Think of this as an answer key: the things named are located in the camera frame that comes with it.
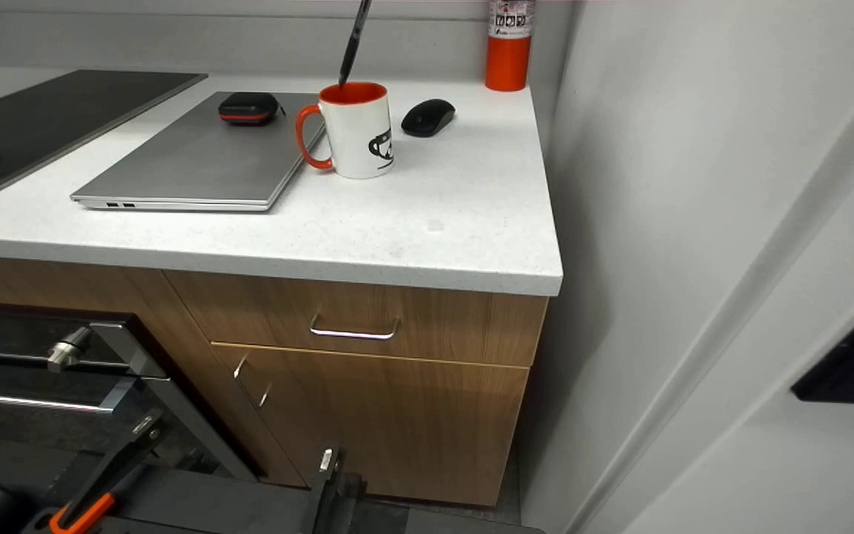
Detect black induction cooktop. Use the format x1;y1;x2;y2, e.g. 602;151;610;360
0;68;198;191

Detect orange cylinder bottle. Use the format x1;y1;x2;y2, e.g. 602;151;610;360
484;0;533;92

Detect metal cabinet door handle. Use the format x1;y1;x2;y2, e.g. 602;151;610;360
232;353;274;409

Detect black pen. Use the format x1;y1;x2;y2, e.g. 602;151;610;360
336;0;375;87

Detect white and orange mug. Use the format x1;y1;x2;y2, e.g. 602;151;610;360
295;83;394;182

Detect metal drawer handle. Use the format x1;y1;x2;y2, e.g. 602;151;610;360
309;316;398;342

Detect silver closed laptop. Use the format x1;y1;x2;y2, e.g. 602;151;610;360
72;92;311;215

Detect lower orange-handled clamp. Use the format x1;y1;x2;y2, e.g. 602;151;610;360
20;415;161;534

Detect wooden drawer front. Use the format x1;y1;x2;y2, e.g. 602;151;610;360
169;274;548;367

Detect black computer mouse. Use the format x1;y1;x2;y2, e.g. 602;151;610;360
401;99;458;136

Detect black and red earbuds case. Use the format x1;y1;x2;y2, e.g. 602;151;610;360
216;92;278;126

